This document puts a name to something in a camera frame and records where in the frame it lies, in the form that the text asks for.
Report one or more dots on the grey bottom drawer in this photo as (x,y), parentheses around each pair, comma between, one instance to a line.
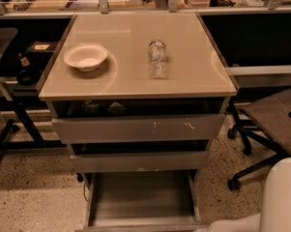
(159,201)

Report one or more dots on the grey drawer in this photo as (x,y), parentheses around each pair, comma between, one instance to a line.
(159,201)
(139,156)
(138,120)

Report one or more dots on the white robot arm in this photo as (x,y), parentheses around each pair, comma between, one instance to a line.
(275,215)

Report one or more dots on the grey top drawer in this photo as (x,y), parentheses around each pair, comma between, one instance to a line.
(138,120)

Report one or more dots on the grey middle drawer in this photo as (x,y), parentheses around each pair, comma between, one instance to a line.
(139,156)

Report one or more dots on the clear plastic water bottle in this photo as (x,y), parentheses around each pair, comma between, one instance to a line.
(157,59)

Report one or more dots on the white paper bowl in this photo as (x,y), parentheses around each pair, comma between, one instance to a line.
(85,57)

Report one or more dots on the black office chair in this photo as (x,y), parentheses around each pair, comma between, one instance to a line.
(268,123)

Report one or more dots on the black desk frame left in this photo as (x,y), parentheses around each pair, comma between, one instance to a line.
(37,140)

